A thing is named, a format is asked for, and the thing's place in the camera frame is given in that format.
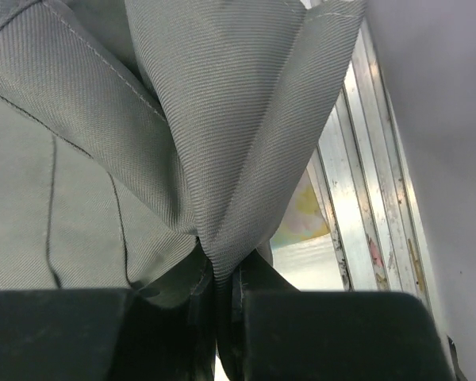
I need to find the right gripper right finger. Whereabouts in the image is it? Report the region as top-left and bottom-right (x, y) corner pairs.
(218, 252), (454, 380)

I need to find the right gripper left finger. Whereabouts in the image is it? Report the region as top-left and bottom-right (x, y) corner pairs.
(0, 253), (215, 381)

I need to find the floral pastel skirt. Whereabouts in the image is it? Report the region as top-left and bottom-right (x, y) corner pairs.
(271, 171), (330, 249)

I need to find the grey skirt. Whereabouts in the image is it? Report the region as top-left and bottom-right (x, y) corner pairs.
(0, 1), (366, 289)

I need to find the aluminium frame rail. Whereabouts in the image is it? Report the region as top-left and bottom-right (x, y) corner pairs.
(277, 19), (441, 318)

